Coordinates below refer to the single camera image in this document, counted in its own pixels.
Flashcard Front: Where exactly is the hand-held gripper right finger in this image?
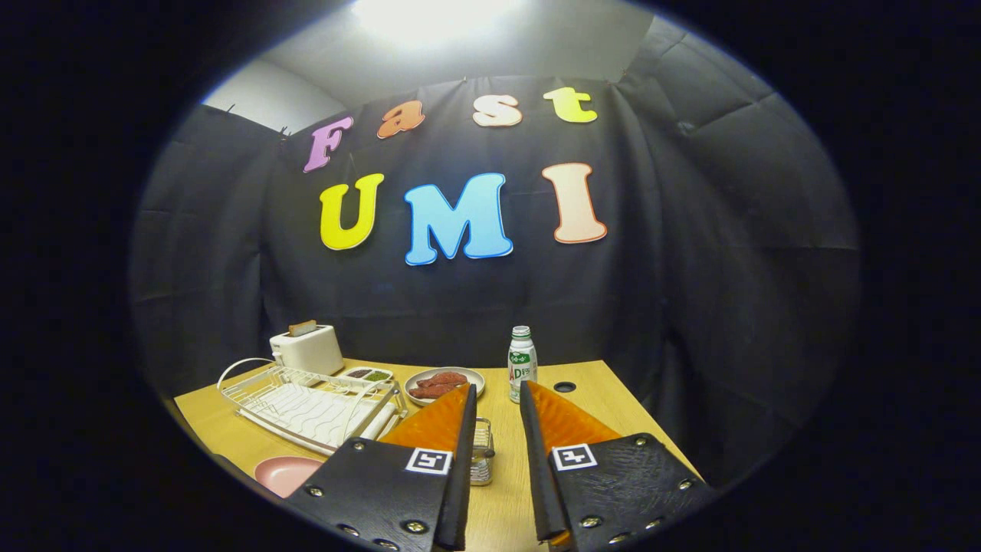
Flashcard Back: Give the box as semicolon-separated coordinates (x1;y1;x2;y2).
520;381;717;552

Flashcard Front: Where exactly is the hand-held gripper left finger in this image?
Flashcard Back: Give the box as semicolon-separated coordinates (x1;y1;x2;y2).
285;383;477;552

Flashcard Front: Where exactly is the metal wire basket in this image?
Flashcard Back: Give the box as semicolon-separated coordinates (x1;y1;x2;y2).
469;418;496;487

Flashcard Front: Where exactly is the pink plate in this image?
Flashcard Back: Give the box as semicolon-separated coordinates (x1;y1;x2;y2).
254;456;326;499

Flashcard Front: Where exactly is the white wire dish rack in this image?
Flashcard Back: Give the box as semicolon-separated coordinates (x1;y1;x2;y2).
217;357;408;455

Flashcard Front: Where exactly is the beige plate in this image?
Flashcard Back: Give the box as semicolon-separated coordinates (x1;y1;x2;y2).
404;367;486;407

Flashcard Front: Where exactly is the white drink bottle green label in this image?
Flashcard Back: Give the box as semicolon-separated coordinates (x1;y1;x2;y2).
508;326;539;404

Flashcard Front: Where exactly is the white drip tray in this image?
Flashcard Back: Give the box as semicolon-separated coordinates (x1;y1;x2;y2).
238;382;403;453

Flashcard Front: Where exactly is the white toaster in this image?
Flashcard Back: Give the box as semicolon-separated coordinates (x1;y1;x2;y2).
269;320;345;376

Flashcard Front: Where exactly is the black backdrop cloth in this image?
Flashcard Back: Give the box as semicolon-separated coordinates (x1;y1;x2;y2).
129;73;863;491

